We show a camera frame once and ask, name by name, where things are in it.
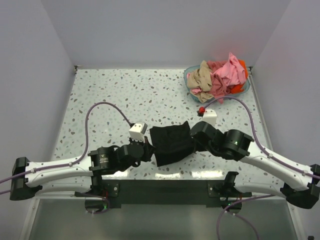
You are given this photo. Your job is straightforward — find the black t-shirt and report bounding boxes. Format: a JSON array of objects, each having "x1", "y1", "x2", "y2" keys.
[{"x1": 149, "y1": 121, "x2": 196, "y2": 167}]

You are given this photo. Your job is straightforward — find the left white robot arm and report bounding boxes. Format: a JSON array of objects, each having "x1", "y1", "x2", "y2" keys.
[{"x1": 9, "y1": 138, "x2": 155, "y2": 201}]

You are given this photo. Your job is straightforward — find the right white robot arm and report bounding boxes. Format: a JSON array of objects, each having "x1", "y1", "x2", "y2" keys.
[{"x1": 190, "y1": 121, "x2": 320, "y2": 209}]

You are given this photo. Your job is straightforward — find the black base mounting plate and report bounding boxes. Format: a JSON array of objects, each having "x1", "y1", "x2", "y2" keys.
[{"x1": 87, "y1": 179, "x2": 252, "y2": 208}]

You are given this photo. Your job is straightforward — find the light pink t-shirt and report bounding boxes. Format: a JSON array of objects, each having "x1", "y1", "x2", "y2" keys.
[{"x1": 191, "y1": 87, "x2": 203, "y2": 95}]

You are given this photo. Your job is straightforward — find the orange t-shirt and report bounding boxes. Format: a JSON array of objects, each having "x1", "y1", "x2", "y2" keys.
[{"x1": 228, "y1": 57, "x2": 248, "y2": 94}]

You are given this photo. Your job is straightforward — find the beige t-shirt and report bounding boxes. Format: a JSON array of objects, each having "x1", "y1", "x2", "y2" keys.
[{"x1": 186, "y1": 60, "x2": 214, "y2": 103}]

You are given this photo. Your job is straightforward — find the teal plastic laundry basket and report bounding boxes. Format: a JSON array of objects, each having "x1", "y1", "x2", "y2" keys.
[{"x1": 183, "y1": 62, "x2": 250, "y2": 104}]

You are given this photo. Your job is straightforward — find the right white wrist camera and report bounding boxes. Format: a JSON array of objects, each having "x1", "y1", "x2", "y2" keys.
[{"x1": 197, "y1": 106, "x2": 218, "y2": 127}]

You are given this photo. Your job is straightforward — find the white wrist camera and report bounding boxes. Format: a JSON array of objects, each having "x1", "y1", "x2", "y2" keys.
[
  {"x1": 197, "y1": 106, "x2": 218, "y2": 127},
  {"x1": 129, "y1": 122, "x2": 148, "y2": 143}
]

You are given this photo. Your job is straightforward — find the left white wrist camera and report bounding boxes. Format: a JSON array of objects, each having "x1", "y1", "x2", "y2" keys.
[{"x1": 129, "y1": 122, "x2": 148, "y2": 143}]

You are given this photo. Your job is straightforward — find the aluminium frame rail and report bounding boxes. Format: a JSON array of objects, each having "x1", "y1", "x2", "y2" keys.
[{"x1": 20, "y1": 193, "x2": 305, "y2": 240}]

